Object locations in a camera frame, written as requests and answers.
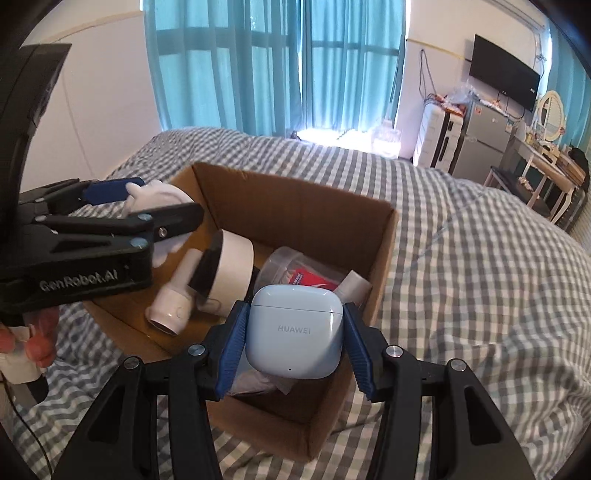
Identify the wide teal curtain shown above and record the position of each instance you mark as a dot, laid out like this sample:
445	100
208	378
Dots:
221	64

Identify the brown cardboard box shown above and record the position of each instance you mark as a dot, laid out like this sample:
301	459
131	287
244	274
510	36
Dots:
300	207

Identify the white suitcase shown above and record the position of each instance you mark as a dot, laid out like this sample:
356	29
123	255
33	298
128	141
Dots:
436	136

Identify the clear plastic cup red label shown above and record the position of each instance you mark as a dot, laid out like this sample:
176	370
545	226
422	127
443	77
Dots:
286	267

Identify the narrow teal curtain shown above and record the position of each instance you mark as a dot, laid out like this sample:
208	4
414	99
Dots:
351	69

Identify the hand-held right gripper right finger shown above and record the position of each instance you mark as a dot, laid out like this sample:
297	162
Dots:
359	353

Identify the light blue earbuds case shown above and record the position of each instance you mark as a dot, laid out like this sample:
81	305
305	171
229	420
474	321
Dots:
295	332

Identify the brown boxes stack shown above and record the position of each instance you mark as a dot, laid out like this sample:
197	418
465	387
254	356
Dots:
570	168

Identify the black wall television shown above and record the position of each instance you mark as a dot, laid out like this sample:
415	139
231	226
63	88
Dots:
503	71

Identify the person's left hand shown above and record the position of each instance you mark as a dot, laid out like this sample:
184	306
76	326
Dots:
44	339

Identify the grey white checkered blanket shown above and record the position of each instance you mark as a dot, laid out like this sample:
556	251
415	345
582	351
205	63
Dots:
461	277

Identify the silver small fridge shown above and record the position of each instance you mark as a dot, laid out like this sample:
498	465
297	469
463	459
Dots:
482	138

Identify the white figurine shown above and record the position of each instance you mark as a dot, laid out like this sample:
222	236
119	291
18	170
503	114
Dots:
159	198

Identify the white vanity table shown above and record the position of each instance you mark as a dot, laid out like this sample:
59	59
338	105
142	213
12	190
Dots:
542	159

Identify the black bag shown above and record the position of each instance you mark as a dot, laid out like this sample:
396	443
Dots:
581	166

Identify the teal curtain beside mirror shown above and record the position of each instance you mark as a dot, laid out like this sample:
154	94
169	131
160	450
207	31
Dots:
572	92

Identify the clear plastic bag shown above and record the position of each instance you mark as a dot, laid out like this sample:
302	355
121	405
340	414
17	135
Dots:
461	97

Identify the white oval mirror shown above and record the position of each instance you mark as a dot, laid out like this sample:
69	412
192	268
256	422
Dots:
550	115

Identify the dark suitcase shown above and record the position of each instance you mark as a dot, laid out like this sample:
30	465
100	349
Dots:
575	210

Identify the clear water jug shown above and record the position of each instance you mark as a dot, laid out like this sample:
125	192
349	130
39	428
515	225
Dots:
387	138

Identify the white handheld fan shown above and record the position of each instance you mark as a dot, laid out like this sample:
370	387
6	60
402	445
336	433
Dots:
231	263

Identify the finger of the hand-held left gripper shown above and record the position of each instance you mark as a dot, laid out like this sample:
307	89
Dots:
175	217
111	189

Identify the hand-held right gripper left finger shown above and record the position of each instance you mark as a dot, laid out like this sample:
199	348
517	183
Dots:
231	344

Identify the dark bench stool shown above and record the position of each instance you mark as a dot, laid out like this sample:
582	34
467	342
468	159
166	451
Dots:
512	182

